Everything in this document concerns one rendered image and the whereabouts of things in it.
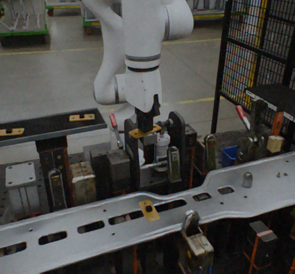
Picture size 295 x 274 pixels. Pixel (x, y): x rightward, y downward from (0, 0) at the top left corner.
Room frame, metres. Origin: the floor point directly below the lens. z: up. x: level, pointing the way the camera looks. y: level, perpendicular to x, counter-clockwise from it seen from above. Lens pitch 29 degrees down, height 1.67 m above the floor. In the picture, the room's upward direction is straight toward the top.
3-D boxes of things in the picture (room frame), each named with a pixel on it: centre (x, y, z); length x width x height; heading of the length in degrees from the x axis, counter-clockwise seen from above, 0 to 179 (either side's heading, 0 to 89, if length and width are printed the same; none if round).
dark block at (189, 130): (0.99, -0.14, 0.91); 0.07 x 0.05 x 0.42; 21
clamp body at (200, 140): (0.99, -0.21, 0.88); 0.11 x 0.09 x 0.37; 21
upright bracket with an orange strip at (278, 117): (1.05, -0.48, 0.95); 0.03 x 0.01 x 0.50; 111
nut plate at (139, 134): (0.73, 0.01, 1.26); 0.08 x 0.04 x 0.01; 125
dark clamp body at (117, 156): (0.88, 0.10, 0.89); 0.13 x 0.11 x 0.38; 21
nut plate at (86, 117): (0.99, 0.23, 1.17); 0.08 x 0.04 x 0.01; 100
